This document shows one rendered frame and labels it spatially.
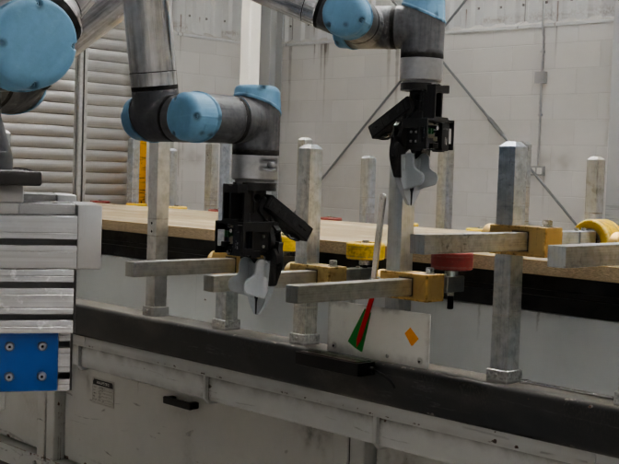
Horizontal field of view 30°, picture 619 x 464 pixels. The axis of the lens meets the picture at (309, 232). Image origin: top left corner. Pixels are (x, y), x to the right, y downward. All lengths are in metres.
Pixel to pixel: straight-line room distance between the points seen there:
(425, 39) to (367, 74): 9.88
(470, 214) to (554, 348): 8.80
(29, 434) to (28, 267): 2.15
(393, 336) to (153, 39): 0.72
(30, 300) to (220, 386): 1.02
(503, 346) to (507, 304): 0.07
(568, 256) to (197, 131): 0.57
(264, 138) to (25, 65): 0.46
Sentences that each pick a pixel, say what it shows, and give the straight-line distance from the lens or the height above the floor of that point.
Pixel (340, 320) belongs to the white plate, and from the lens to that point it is 2.25.
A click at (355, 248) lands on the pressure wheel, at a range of 2.37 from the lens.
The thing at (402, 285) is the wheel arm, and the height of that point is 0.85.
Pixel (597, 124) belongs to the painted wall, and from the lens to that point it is 10.26.
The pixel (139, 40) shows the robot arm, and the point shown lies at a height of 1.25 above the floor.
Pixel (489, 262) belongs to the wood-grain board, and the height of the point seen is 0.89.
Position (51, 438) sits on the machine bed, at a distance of 3.58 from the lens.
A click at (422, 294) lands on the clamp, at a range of 2.10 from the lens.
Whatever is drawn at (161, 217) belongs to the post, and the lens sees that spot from 2.71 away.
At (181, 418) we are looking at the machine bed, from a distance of 3.09.
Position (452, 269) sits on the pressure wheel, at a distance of 2.18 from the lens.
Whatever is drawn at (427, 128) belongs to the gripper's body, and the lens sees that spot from 1.98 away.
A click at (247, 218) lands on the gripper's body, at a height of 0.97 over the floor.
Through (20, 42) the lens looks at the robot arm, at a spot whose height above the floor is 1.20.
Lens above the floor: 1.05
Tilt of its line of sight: 3 degrees down
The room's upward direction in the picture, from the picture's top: 2 degrees clockwise
